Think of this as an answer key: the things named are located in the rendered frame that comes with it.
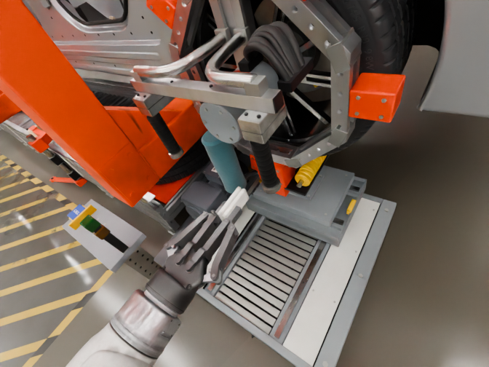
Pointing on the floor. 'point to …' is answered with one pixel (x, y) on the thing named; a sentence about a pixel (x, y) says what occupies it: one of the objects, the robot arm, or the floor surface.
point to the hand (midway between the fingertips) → (233, 205)
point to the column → (142, 263)
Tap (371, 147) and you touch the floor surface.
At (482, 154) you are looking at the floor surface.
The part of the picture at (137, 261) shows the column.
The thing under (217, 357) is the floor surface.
